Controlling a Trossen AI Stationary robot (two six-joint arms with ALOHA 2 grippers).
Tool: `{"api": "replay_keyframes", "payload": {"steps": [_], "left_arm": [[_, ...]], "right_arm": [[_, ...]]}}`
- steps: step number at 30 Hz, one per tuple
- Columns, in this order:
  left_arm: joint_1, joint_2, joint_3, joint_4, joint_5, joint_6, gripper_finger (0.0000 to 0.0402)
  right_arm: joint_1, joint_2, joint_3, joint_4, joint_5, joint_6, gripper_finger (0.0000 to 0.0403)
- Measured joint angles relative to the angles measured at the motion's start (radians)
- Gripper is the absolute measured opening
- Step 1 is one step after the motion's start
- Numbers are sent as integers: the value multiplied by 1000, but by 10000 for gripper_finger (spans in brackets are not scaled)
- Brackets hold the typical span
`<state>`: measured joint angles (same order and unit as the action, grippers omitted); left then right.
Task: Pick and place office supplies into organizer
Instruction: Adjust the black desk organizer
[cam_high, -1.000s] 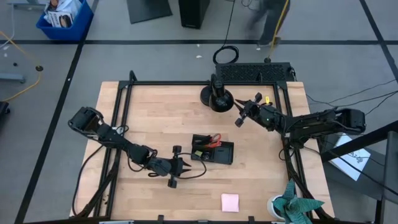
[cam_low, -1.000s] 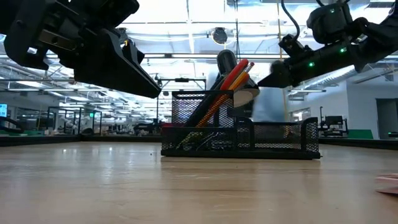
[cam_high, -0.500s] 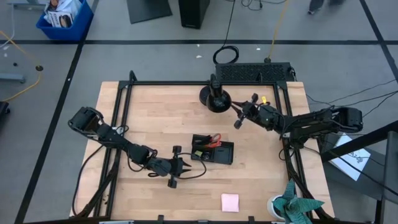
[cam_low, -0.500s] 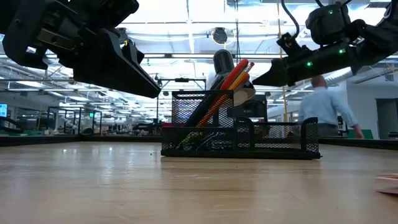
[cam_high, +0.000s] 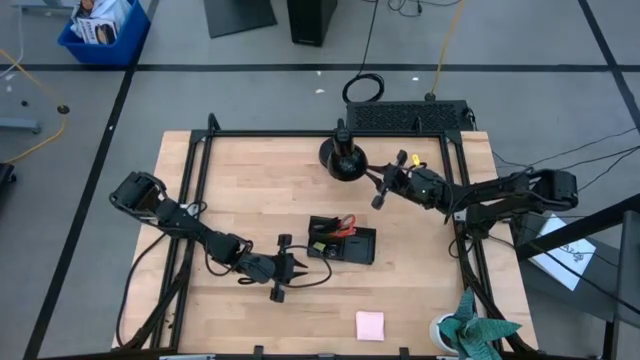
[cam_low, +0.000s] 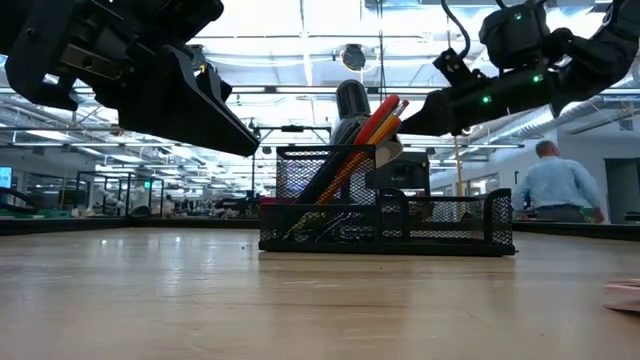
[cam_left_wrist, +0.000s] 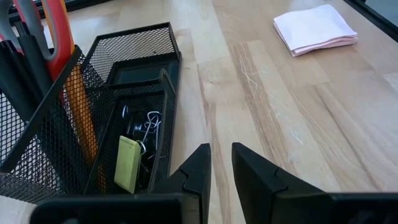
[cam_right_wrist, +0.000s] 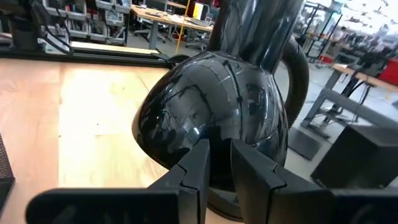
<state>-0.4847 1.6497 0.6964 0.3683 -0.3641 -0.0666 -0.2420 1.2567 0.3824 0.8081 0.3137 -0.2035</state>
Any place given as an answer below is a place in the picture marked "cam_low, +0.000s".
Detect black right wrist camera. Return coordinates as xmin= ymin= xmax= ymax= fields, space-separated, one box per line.
xmin=432 ymin=47 xmax=484 ymax=89

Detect black right camera cable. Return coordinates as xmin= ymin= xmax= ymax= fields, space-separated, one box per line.
xmin=439 ymin=0 xmax=474 ymax=57

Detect black hanging cable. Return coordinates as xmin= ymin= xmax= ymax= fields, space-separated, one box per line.
xmin=376 ymin=0 xmax=389 ymax=96

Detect person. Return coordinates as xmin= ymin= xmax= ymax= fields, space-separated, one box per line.
xmin=512 ymin=139 xmax=607 ymax=225

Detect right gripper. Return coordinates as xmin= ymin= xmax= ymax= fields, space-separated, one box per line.
xmin=397 ymin=66 xmax=559 ymax=138

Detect large black binder clip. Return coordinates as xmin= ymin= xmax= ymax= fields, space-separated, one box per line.
xmin=319 ymin=209 xmax=371 ymax=241

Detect black mesh desk organizer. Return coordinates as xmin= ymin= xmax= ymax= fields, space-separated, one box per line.
xmin=257 ymin=144 xmax=517 ymax=258

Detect pink sticky note pad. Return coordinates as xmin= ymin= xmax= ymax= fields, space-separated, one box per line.
xmin=602 ymin=278 xmax=640 ymax=314

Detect black pen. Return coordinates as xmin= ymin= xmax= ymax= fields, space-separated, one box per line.
xmin=298 ymin=147 xmax=359 ymax=205

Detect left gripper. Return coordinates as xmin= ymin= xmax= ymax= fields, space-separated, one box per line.
xmin=0 ymin=0 xmax=261 ymax=158

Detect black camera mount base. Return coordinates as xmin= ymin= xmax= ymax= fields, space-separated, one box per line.
xmin=329 ymin=78 xmax=405 ymax=170

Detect red handled scissors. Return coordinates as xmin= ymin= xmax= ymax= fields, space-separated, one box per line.
xmin=299 ymin=93 xmax=402 ymax=205

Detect black ceiling cable reel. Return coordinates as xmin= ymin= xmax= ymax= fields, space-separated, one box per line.
xmin=340 ymin=43 xmax=368 ymax=72

